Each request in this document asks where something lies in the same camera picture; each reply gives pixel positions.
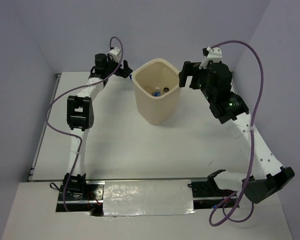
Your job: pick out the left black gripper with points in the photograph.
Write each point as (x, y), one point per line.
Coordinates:
(125, 72)

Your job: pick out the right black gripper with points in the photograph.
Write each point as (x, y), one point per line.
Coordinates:
(189, 69)

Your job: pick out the black cap pepsi bottle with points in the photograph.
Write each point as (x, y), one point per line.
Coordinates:
(165, 90)

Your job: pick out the blue label plastic bottle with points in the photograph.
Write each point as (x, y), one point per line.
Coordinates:
(157, 92)

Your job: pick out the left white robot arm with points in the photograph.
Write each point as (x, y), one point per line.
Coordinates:
(80, 115)

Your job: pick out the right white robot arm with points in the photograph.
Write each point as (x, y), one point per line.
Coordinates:
(266, 174)

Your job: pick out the beige plastic bin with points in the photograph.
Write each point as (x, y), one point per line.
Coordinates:
(157, 72)

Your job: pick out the silver foil sheet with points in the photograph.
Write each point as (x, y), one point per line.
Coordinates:
(147, 198)

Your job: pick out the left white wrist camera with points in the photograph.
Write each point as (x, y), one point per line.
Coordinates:
(115, 54)

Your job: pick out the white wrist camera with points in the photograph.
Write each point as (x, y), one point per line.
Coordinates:
(115, 54)
(212, 55)

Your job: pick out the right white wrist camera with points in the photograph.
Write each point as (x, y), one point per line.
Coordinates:
(212, 55)

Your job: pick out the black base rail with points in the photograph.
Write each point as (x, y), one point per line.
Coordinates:
(204, 197)

